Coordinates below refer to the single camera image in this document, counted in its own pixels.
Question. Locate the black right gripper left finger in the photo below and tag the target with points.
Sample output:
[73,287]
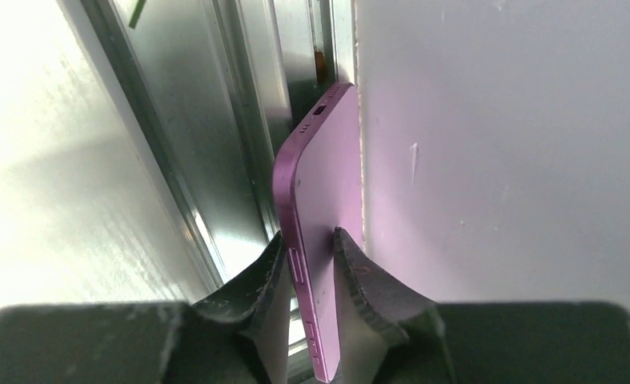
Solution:
[245,324]

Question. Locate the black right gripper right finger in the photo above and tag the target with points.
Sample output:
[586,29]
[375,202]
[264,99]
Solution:
[388,333]

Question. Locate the aluminium frame rail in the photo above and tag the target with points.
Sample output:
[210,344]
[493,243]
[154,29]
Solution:
[216,87]

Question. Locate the purple phone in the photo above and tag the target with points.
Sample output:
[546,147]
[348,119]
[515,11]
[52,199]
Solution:
[316,183]

